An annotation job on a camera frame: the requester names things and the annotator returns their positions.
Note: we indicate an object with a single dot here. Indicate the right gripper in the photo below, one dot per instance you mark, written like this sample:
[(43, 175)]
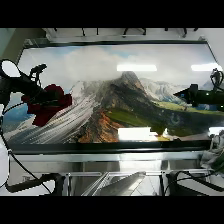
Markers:
[(193, 95)]

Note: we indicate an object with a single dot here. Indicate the red T-shirt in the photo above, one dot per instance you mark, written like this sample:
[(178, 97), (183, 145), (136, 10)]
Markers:
[(46, 106)]

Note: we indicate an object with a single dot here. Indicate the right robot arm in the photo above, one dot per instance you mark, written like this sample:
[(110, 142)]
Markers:
[(213, 96)]

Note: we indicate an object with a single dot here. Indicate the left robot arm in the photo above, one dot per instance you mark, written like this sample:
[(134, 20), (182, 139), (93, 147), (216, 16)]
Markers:
[(20, 83)]

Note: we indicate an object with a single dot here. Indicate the heap of clothes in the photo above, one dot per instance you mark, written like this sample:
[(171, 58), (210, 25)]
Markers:
[(213, 153)]

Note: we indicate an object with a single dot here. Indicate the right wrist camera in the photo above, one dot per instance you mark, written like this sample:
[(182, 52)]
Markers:
[(216, 77)]

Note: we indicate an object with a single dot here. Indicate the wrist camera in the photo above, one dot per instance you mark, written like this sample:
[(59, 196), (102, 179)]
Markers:
[(216, 77), (37, 69)]

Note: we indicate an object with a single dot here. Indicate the silver frame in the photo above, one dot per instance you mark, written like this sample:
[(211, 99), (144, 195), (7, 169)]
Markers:
[(100, 157)]

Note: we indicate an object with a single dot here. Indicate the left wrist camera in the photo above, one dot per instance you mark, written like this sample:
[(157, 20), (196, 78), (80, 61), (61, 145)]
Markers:
[(37, 69)]

